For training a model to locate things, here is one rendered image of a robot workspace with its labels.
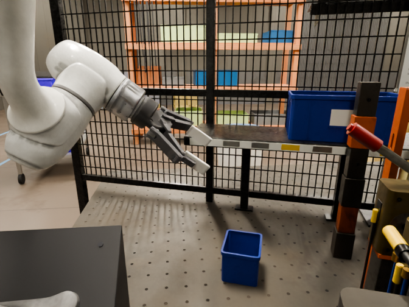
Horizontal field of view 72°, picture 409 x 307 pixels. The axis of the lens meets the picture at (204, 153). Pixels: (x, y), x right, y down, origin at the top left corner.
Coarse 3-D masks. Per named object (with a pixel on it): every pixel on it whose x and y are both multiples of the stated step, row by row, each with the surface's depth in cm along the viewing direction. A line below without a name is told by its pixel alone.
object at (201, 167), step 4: (188, 152) 65; (188, 156) 65; (192, 156) 65; (196, 160) 66; (200, 160) 66; (196, 164) 66; (200, 164) 66; (204, 164) 66; (192, 168) 67; (196, 168) 67; (200, 168) 67; (204, 168) 67; (208, 168) 67; (200, 172) 68; (204, 172) 68
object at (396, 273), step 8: (408, 224) 31; (408, 232) 31; (408, 240) 31; (392, 256) 33; (400, 264) 32; (392, 272) 33; (400, 272) 31; (408, 272) 30; (392, 280) 34; (400, 280) 32; (408, 280) 30; (392, 288) 34; (400, 288) 32
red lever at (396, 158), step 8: (352, 128) 44; (360, 128) 44; (352, 136) 45; (360, 136) 44; (368, 136) 44; (376, 136) 44; (368, 144) 44; (376, 144) 44; (384, 152) 44; (392, 152) 44; (392, 160) 44; (400, 160) 44; (408, 168) 44
